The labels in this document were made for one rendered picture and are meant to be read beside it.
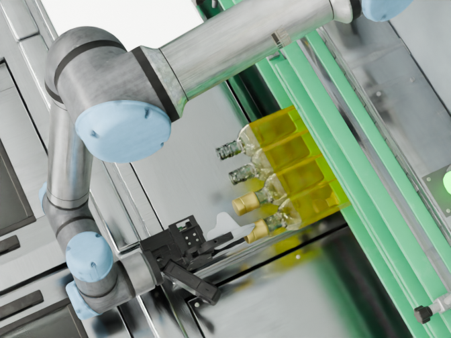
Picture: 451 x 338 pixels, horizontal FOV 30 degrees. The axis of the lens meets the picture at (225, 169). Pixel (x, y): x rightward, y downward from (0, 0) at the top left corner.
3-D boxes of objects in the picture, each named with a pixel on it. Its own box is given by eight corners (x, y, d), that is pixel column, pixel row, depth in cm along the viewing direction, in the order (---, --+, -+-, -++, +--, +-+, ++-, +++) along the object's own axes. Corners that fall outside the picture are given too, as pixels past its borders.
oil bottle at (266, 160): (336, 123, 174) (245, 163, 169) (341, 110, 169) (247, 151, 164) (349, 145, 173) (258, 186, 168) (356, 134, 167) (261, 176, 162)
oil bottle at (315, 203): (364, 170, 171) (271, 212, 166) (370, 158, 166) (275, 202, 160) (378, 193, 169) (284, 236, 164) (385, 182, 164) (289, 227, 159)
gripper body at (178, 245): (196, 212, 157) (137, 239, 155) (217, 252, 155) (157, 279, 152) (194, 224, 164) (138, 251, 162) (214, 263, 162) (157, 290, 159)
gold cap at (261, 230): (260, 221, 164) (239, 231, 163) (262, 215, 160) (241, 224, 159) (268, 237, 163) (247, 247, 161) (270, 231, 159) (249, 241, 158)
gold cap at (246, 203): (250, 187, 164) (230, 196, 163) (258, 198, 161) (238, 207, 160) (252, 200, 166) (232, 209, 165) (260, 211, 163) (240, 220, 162)
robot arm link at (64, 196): (29, -3, 120) (25, 208, 156) (55, 47, 114) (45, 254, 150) (105, -14, 125) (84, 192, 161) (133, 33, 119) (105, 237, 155)
